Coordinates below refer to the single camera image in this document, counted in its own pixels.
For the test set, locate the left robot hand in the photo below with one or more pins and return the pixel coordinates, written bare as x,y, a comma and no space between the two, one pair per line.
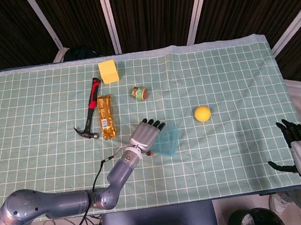
143,135

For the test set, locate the blue container lid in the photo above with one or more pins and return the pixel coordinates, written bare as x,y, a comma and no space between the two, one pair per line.
168,139

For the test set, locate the clear plastic container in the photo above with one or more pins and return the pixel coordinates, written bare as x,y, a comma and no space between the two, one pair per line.
169,151

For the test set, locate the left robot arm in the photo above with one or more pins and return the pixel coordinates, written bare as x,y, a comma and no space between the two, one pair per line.
54,204

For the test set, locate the gold foil snack package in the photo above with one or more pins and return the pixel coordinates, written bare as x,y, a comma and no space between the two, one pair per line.
107,115

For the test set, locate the small green brown cup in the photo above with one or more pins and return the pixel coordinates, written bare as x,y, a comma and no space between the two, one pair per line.
139,92

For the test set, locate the white shoe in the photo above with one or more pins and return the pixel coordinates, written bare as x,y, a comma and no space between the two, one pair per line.
277,202

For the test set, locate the red black claw hammer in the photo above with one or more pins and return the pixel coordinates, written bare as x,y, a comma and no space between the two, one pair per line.
93,100

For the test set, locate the yellow ball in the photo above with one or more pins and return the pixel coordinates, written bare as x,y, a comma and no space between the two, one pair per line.
203,114

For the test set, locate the yellow foam cube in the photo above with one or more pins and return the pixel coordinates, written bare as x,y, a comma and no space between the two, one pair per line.
109,70

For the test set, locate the green checked tablecloth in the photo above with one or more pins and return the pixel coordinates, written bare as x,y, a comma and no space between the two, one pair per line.
227,149

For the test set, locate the black bag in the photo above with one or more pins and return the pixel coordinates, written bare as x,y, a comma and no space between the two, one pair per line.
80,53

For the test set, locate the white partition frame post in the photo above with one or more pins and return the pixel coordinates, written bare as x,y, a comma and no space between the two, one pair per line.
44,21
107,12
199,3
294,25

